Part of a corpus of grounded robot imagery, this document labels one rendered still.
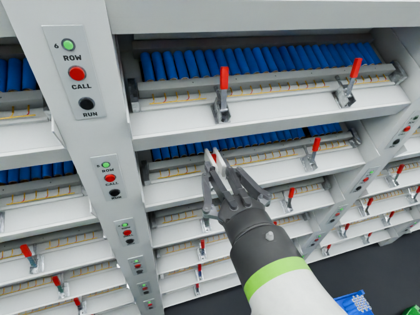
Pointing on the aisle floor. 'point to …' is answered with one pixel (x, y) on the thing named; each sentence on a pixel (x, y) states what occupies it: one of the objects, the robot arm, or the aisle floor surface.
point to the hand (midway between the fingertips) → (214, 162)
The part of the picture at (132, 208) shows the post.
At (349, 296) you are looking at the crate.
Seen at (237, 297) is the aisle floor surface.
